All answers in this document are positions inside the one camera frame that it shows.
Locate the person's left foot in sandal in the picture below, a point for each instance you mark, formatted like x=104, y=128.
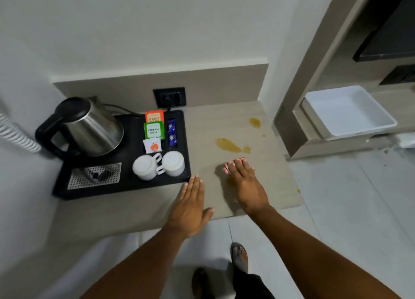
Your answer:
x=200, y=284

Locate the person's left forearm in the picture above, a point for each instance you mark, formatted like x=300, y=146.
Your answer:
x=142, y=266

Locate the white tea packet red print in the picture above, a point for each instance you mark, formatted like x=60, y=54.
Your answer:
x=152, y=145

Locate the person's foot in sandal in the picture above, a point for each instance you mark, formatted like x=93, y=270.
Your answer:
x=240, y=258
x=200, y=284

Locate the person's right fingers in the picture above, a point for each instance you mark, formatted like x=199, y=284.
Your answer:
x=238, y=168

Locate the perforated metal drip grate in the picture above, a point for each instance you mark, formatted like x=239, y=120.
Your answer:
x=79, y=178

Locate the black box under television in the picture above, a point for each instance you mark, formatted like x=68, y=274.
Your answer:
x=400, y=75

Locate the beige wooden shelf unit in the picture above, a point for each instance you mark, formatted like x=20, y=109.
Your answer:
x=311, y=65

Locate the black plastic serving tray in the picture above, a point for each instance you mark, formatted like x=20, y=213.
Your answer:
x=129, y=185

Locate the person's left thumb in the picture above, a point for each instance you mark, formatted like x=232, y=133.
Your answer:
x=208, y=213

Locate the orange tea bag packet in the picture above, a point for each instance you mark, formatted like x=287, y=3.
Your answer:
x=155, y=116

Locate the stainless steel electric kettle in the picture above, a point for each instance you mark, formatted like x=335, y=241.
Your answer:
x=90, y=127

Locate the small brown liquid spill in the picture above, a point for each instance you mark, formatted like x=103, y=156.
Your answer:
x=255, y=122

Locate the person's black trousers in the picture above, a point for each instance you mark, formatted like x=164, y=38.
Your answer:
x=251, y=287

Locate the person's left hand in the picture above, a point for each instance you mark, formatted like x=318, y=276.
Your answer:
x=188, y=208

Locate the person's right forearm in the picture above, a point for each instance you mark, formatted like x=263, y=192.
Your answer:
x=311, y=260

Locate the black wall socket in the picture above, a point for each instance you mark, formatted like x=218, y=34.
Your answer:
x=169, y=96

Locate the green tea bag packet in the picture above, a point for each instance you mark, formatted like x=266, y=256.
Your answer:
x=154, y=130

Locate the person's right hand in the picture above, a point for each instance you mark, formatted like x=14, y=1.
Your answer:
x=248, y=190

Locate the blue sachet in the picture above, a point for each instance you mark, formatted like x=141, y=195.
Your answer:
x=171, y=126
x=172, y=140

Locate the black television screen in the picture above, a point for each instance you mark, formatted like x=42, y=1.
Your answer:
x=392, y=33

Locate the person's right foot in sandal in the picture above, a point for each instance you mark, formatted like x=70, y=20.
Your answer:
x=240, y=258

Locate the white plastic rectangular bin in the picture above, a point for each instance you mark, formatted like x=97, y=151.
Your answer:
x=348, y=110

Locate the large brown liquid spill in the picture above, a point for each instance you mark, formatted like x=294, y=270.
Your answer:
x=228, y=144

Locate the white ceramic cup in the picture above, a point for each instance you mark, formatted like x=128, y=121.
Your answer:
x=144, y=167
x=173, y=164

